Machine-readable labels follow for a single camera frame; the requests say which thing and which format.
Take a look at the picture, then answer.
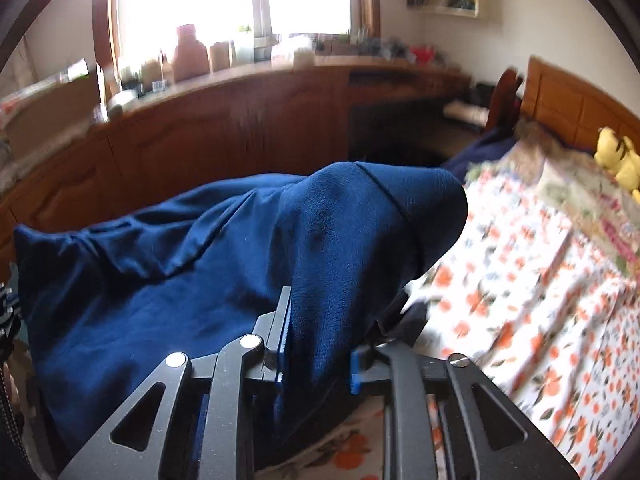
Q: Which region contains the blue suit jacket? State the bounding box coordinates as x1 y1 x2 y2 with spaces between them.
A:
12 160 470 467

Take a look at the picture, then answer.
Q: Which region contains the window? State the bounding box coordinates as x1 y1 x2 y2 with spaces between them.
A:
92 0 383 68

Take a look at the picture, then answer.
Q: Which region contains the wooden desk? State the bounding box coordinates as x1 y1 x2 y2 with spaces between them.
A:
0 57 473 281

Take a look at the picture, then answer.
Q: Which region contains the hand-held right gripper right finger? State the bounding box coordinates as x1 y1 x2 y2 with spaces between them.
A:
349 330 582 480

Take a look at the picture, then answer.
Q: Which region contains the wooden bed headboard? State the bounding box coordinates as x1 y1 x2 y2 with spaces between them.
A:
520 56 640 162

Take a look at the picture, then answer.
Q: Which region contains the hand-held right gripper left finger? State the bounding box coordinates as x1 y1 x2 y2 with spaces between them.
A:
59 287 294 480

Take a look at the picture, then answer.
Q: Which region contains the yellow plush toy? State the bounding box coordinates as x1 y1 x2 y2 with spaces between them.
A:
594 127 640 202

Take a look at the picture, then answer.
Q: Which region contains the wooden bed with floral sheets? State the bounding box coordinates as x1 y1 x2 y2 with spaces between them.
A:
255 160 640 480

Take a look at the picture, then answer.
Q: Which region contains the floral blanket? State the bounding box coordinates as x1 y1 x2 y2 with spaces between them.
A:
500 130 640 283

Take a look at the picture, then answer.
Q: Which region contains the navy bedsheet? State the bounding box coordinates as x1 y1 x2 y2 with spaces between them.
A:
441 126 517 182

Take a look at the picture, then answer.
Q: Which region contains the wooden chair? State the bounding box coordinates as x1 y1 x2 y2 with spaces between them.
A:
486 66 525 137

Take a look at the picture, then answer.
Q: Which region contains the brown jar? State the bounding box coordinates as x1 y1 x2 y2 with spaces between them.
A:
172 23 209 82

